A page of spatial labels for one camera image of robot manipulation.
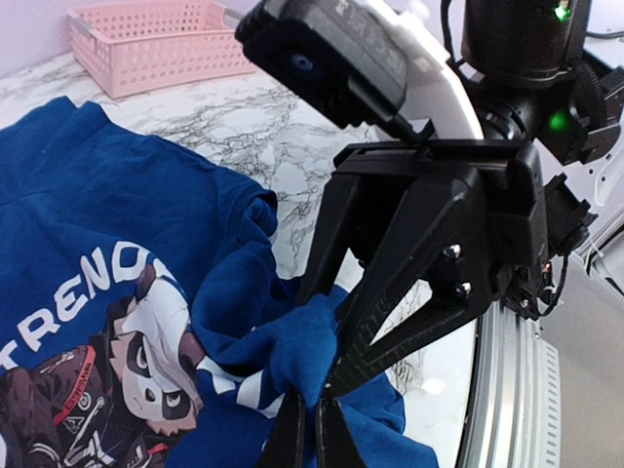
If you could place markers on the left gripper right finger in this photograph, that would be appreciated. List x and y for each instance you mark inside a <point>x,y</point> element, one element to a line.
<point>335,447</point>

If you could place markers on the blue printed t-shirt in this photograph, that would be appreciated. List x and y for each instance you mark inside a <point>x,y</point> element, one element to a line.
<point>143,321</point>

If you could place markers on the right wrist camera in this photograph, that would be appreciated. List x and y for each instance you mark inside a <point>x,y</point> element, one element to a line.
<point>361,62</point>

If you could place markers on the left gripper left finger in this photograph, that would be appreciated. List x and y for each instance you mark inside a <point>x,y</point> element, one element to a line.
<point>285,445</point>

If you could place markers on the pink plastic basket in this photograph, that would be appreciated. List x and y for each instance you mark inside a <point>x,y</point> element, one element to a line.
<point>132,48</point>

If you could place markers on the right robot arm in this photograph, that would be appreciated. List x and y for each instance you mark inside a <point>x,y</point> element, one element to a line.
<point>528,77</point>

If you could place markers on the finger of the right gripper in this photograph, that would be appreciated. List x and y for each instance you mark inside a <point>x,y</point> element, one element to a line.
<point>331,234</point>

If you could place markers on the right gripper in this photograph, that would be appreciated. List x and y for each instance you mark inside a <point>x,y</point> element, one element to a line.
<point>474,215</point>

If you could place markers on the aluminium front rail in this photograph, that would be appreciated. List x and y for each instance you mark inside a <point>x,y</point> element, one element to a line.
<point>514,413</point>

